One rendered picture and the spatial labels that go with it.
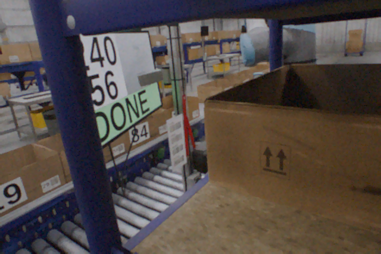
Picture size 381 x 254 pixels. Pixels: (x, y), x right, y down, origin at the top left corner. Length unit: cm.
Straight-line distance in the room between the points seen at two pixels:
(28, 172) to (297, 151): 120
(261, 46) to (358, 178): 107
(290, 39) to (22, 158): 145
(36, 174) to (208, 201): 112
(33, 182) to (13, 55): 487
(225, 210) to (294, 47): 108
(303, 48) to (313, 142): 107
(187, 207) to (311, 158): 13
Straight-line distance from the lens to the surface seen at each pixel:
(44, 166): 135
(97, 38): 75
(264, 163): 27
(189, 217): 27
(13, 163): 161
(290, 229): 26
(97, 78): 72
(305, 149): 25
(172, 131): 92
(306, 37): 130
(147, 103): 95
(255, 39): 128
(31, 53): 620
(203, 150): 102
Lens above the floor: 150
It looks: 17 degrees down
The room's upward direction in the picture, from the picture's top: 5 degrees counter-clockwise
